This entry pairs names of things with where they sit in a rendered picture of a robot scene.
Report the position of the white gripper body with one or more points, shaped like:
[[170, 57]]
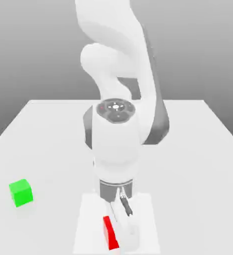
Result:
[[126, 231]]

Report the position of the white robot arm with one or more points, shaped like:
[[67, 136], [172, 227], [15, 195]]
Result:
[[116, 143]]

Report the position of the small red cube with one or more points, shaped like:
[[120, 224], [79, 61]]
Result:
[[110, 233]]

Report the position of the small green cube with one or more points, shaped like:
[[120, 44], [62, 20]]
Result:
[[21, 193]]

